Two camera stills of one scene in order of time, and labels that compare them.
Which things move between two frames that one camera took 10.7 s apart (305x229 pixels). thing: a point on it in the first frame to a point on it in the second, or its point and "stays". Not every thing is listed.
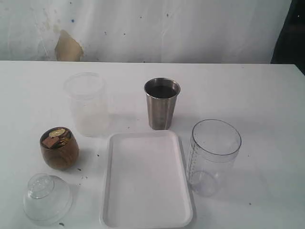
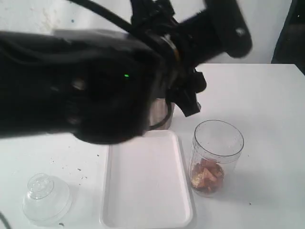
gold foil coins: (48, 142) to (213, 175)
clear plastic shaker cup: (214, 147) stays
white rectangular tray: (145, 185) stays
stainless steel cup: (161, 94) stays
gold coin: (56, 132) to (197, 179)
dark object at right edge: (289, 46) stays
